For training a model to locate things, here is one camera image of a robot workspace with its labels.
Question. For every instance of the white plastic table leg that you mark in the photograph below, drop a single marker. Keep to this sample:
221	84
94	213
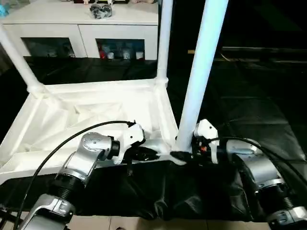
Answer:
21	62
201	72
165	36

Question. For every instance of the black plastic mat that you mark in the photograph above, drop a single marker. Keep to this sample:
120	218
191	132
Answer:
251	107

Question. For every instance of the small beige block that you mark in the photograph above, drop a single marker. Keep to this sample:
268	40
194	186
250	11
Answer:
191	51

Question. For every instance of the white cabinet with glass doors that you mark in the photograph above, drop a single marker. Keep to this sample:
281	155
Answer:
72	28

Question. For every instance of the clear bag of dark parts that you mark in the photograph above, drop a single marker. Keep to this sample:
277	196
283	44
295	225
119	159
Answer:
102	10

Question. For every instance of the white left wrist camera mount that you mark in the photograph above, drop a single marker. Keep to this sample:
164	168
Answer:
132	136

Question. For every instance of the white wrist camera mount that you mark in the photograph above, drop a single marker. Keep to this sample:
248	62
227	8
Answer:
206	129
132	136

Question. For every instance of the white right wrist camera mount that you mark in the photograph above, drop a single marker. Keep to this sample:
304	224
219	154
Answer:
206	129

